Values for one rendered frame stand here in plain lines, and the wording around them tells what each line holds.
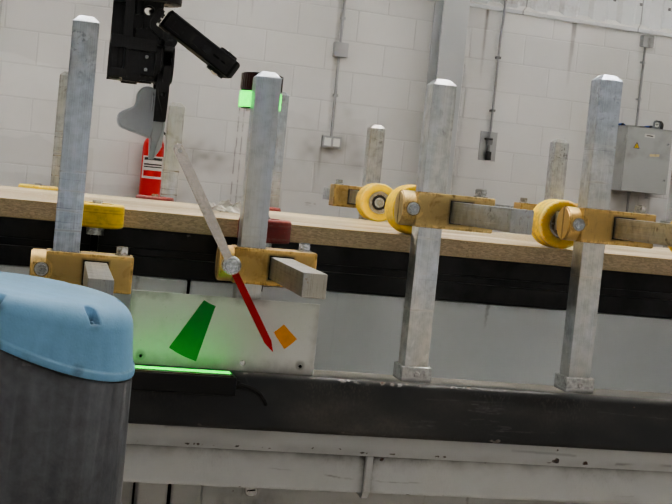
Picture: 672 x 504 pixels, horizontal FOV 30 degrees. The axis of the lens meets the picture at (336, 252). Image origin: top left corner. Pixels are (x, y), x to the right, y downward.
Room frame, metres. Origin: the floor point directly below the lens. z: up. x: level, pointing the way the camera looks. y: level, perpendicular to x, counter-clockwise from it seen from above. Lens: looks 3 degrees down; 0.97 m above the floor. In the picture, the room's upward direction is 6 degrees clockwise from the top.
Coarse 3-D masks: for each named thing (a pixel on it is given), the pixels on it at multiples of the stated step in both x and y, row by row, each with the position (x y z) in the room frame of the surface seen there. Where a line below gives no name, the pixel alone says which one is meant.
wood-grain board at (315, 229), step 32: (0, 192) 2.08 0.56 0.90; (32, 192) 2.26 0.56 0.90; (128, 224) 1.89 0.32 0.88; (160, 224) 1.90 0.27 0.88; (192, 224) 1.91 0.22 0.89; (224, 224) 1.92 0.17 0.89; (320, 224) 2.07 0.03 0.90; (352, 224) 2.25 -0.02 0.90; (384, 224) 2.46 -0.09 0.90; (480, 256) 2.01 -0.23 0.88; (512, 256) 2.02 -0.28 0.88; (544, 256) 2.03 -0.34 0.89; (608, 256) 2.06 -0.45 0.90; (640, 256) 2.07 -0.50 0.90
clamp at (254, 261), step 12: (216, 252) 1.75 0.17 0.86; (240, 252) 1.71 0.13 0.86; (252, 252) 1.71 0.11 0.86; (264, 252) 1.72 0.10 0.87; (276, 252) 1.72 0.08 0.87; (288, 252) 1.73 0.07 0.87; (300, 252) 1.73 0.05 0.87; (312, 252) 1.75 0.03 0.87; (216, 264) 1.74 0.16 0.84; (252, 264) 1.71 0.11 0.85; (264, 264) 1.72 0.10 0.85; (312, 264) 1.73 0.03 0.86; (216, 276) 1.72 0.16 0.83; (228, 276) 1.71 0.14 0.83; (252, 276) 1.71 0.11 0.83; (264, 276) 1.72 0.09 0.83
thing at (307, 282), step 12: (276, 264) 1.67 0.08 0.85; (288, 264) 1.60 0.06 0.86; (300, 264) 1.62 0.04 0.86; (276, 276) 1.66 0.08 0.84; (288, 276) 1.58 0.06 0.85; (300, 276) 1.50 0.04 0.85; (312, 276) 1.49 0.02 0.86; (324, 276) 1.49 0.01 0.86; (288, 288) 1.57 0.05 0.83; (300, 288) 1.50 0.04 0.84; (312, 288) 1.49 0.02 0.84; (324, 288) 1.49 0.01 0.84
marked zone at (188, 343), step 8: (208, 304) 1.70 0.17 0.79; (200, 312) 1.70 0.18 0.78; (208, 312) 1.70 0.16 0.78; (192, 320) 1.70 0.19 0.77; (200, 320) 1.70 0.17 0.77; (208, 320) 1.70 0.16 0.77; (184, 328) 1.70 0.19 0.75; (192, 328) 1.70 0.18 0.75; (200, 328) 1.70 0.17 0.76; (184, 336) 1.70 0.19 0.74; (192, 336) 1.70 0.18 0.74; (200, 336) 1.70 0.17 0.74; (176, 344) 1.69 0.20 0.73; (184, 344) 1.70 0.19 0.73; (192, 344) 1.70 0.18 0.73; (200, 344) 1.70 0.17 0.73; (184, 352) 1.70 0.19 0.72; (192, 352) 1.70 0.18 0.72
